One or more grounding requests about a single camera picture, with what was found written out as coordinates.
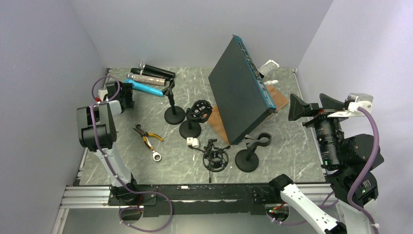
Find silver ratchet wrench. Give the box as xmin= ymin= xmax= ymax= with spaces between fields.
xmin=143 ymin=136 xmax=162 ymax=162

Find brown wooden board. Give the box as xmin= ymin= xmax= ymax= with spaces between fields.
xmin=207 ymin=85 xmax=289 ymax=144

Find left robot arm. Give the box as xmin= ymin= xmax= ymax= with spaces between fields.
xmin=76 ymin=79 xmax=140 ymax=205

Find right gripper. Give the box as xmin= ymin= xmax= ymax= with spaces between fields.
xmin=287 ymin=91 xmax=350 ymax=165

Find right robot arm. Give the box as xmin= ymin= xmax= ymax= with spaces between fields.
xmin=268 ymin=93 xmax=384 ymax=234

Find black silver-mesh microphone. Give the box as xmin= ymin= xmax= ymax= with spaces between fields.
xmin=138 ymin=62 xmax=176 ymax=78

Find white pvc elbow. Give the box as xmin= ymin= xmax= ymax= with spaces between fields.
xmin=187 ymin=137 xmax=200 ymax=148

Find black foam-head microphone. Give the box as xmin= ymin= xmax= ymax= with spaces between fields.
xmin=130 ymin=68 xmax=171 ymax=80

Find round base clip stand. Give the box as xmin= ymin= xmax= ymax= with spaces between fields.
xmin=162 ymin=79 xmax=186 ymax=125

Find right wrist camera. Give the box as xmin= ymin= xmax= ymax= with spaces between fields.
xmin=328 ymin=93 xmax=374 ymax=118

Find blue mic clip stand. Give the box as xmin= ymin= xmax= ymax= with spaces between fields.
xmin=235 ymin=132 xmax=272 ymax=173

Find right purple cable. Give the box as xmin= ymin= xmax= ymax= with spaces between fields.
xmin=266 ymin=106 xmax=380 ymax=234

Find yellow handled pliers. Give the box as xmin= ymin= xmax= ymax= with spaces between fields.
xmin=133 ymin=124 xmax=164 ymax=150

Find tripod shock mount stand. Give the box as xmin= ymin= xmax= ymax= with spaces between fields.
xmin=191 ymin=139 xmax=231 ymax=183

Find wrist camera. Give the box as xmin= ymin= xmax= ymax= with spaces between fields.
xmin=95 ymin=89 xmax=109 ymax=102
xmin=328 ymin=93 xmax=374 ymax=118

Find round base shock mount stand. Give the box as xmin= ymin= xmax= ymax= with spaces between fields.
xmin=179 ymin=100 xmax=212 ymax=138

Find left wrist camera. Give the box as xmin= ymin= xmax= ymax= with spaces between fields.
xmin=95 ymin=89 xmax=109 ymax=102

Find white plastic bracket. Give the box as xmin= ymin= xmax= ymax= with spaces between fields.
xmin=258 ymin=59 xmax=280 ymax=78

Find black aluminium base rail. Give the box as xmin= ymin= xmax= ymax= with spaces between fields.
xmin=59 ymin=182 xmax=343 ymax=217

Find black network switch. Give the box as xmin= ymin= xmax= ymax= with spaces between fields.
xmin=208 ymin=35 xmax=277 ymax=145

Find blue microphone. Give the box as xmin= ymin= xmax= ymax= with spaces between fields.
xmin=124 ymin=79 xmax=164 ymax=97

